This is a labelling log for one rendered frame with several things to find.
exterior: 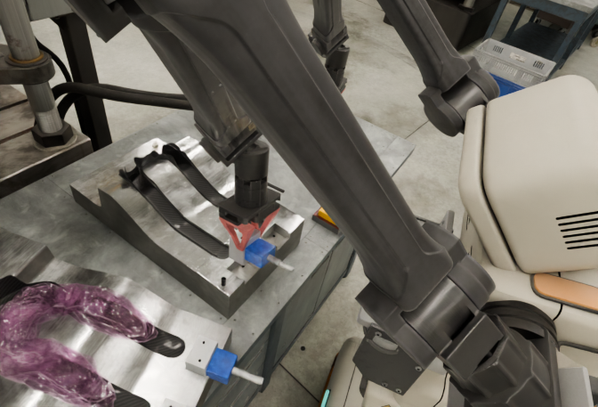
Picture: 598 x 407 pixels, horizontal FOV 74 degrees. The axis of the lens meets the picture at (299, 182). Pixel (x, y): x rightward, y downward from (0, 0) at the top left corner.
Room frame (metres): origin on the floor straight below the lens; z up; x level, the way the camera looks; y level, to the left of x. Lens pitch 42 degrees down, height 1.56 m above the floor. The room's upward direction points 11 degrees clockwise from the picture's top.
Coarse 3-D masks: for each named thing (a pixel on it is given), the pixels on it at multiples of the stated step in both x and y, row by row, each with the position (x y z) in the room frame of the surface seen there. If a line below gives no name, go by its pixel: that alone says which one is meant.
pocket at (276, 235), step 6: (270, 228) 0.58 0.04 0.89; (276, 228) 0.59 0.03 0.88; (282, 228) 0.59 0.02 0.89; (264, 234) 0.56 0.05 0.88; (270, 234) 0.58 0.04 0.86; (276, 234) 0.59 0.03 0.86; (282, 234) 0.58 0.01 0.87; (288, 234) 0.57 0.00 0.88; (270, 240) 0.56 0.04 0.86; (276, 240) 0.57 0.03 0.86; (282, 240) 0.57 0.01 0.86
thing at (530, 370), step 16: (496, 320) 0.22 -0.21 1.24; (512, 336) 0.21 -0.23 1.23; (496, 352) 0.18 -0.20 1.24; (512, 352) 0.19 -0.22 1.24; (528, 352) 0.19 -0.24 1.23; (544, 352) 0.21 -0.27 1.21; (448, 368) 0.18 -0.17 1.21; (480, 368) 0.17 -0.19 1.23; (496, 368) 0.17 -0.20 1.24; (512, 368) 0.18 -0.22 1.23; (528, 368) 0.18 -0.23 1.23; (544, 368) 0.19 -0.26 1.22; (464, 384) 0.17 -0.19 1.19; (480, 384) 0.16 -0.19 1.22; (496, 384) 0.16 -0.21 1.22; (512, 384) 0.17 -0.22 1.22; (528, 384) 0.17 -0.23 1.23; (544, 384) 0.17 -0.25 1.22; (480, 400) 0.16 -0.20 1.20; (496, 400) 0.16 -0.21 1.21; (512, 400) 0.15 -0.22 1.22; (528, 400) 0.16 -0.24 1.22; (544, 400) 0.16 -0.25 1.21; (560, 400) 0.17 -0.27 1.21
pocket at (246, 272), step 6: (234, 264) 0.47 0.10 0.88; (246, 264) 0.49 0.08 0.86; (252, 264) 0.49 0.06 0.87; (234, 270) 0.47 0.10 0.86; (240, 270) 0.47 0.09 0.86; (246, 270) 0.48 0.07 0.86; (252, 270) 0.48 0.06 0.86; (240, 276) 0.46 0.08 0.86; (246, 276) 0.46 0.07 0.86; (252, 276) 0.46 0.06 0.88
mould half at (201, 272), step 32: (128, 160) 0.74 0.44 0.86; (160, 160) 0.68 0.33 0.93; (192, 160) 0.71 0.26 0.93; (96, 192) 0.61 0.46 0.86; (128, 192) 0.57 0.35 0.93; (192, 192) 0.63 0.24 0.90; (224, 192) 0.67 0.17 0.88; (128, 224) 0.52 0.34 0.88; (160, 224) 0.53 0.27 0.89; (288, 224) 0.60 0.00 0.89; (160, 256) 0.48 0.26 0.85; (192, 256) 0.47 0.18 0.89; (192, 288) 0.44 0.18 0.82; (224, 288) 0.41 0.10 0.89; (256, 288) 0.48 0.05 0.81
